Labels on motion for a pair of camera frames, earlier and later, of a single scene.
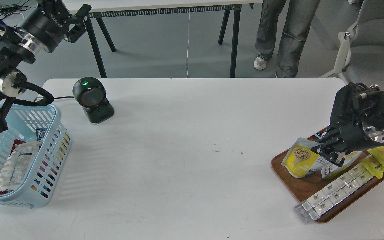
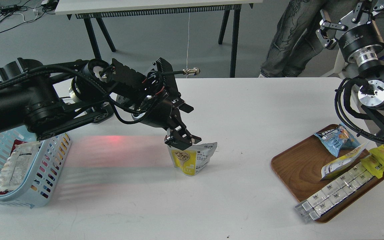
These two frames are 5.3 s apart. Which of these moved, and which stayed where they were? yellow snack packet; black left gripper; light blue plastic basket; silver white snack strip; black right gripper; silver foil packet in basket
Moved: black left gripper; black right gripper
Stayed: yellow snack packet; silver foil packet in basket; silver white snack strip; light blue plastic basket
